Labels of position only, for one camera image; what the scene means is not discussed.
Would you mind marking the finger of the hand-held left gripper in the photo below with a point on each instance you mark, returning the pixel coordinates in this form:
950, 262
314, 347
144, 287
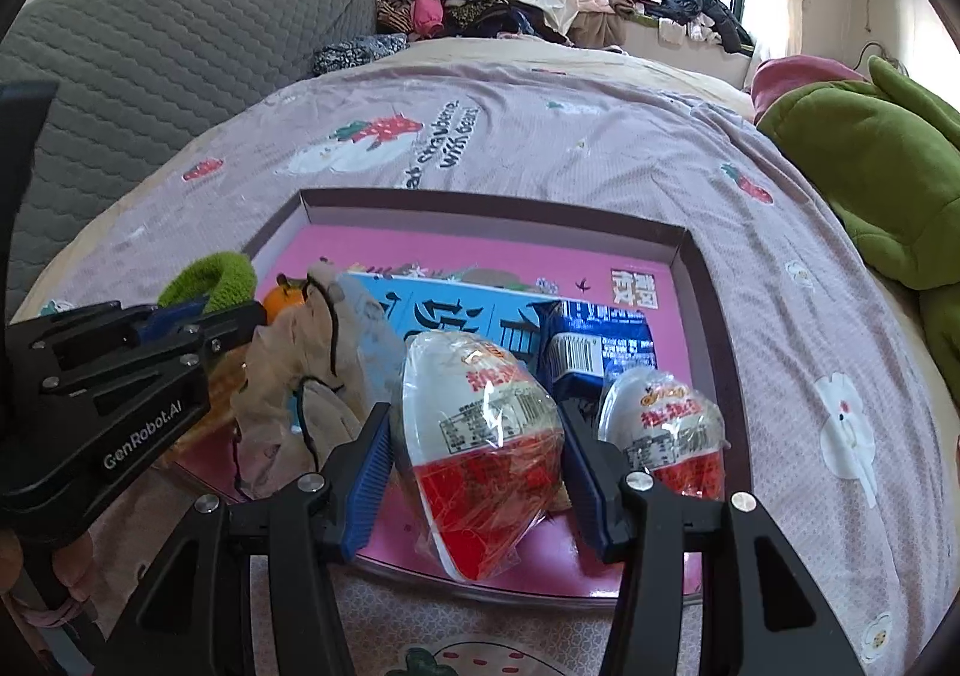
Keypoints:
176, 320
232, 323

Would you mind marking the person's left hand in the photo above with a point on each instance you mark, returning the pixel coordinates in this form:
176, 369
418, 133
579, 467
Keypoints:
71, 563

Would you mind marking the clear cracker packet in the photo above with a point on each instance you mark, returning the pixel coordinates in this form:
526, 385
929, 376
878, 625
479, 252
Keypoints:
225, 395

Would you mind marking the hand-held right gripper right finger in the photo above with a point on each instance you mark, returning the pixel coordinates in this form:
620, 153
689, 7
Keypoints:
592, 488

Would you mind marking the beige mesh scrunchie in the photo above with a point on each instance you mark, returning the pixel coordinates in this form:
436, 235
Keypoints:
285, 383

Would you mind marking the grey quilted headboard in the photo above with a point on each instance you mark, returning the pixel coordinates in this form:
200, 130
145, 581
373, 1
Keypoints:
187, 46

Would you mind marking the dark floral cloth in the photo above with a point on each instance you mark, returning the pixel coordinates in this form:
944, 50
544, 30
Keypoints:
356, 54

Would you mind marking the shallow dark cardboard box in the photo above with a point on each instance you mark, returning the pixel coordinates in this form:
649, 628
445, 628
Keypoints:
487, 203

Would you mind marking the strawberry printed bedsheet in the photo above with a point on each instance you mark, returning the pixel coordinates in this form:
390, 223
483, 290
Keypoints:
562, 144

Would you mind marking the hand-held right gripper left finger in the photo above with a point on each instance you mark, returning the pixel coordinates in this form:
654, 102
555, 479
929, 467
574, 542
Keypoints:
367, 488

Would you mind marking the pink blanket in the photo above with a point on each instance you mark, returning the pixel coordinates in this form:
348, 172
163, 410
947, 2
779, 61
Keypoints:
795, 76

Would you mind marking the blue snack packet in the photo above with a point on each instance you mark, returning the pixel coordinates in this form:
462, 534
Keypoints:
600, 346

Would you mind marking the green fuzzy scrunchie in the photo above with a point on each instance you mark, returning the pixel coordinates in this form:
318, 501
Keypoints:
217, 271

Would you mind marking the green fleece blanket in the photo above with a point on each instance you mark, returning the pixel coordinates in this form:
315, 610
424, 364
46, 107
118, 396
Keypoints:
885, 181

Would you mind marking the tangerine with leaf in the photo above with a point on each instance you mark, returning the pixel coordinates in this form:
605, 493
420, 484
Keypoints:
281, 301

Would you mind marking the clothes on window sill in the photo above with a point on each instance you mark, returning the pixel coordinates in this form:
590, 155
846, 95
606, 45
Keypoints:
660, 1

